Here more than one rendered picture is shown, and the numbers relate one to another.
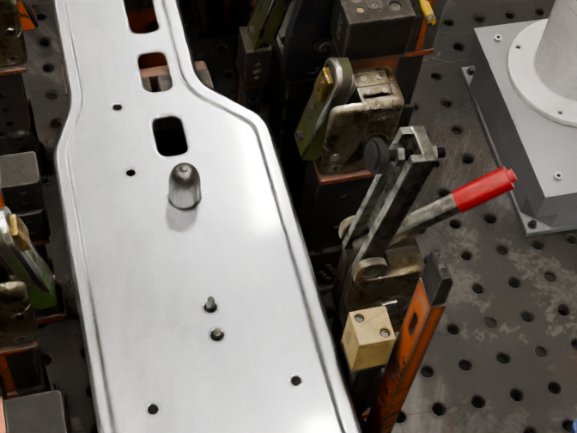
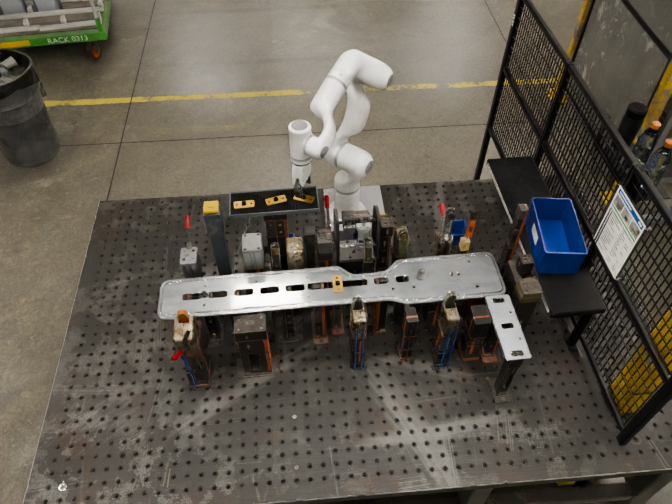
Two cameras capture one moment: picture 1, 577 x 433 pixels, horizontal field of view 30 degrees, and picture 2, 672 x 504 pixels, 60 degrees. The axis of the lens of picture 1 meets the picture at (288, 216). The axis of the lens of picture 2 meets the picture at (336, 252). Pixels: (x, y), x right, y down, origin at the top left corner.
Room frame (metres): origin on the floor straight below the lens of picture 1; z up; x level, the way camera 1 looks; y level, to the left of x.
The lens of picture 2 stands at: (0.54, 1.60, 2.87)
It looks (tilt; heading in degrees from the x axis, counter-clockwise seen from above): 50 degrees down; 285
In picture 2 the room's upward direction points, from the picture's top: straight up
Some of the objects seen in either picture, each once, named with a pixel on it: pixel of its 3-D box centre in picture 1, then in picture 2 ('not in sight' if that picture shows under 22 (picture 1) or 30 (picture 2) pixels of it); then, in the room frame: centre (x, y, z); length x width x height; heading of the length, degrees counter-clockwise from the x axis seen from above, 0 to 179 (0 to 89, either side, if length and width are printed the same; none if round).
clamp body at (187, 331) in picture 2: not in sight; (193, 353); (1.38, 0.61, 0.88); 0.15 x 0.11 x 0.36; 111
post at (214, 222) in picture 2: not in sight; (219, 244); (1.48, 0.09, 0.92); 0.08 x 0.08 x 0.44; 21
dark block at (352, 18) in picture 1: (349, 129); (383, 253); (0.77, -0.05, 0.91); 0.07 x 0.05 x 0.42; 111
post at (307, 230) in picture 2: not in sight; (310, 260); (1.07, 0.06, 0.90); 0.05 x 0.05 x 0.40; 21
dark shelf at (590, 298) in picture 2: not in sight; (539, 227); (0.14, -0.28, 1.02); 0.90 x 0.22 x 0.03; 111
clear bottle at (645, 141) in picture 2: not in sight; (644, 145); (-0.09, -0.27, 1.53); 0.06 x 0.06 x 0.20
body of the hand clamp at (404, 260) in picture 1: (361, 334); (438, 262); (0.53, -0.09, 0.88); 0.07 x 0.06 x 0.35; 111
